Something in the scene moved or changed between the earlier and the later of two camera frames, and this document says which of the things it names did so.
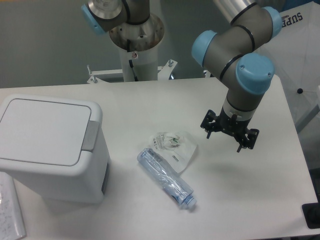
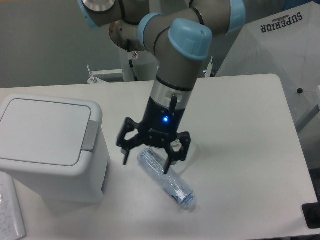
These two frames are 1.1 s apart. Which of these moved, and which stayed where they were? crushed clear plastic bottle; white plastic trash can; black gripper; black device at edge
Moved: black gripper
Stayed: crushed clear plastic bottle; black device at edge; white plastic trash can
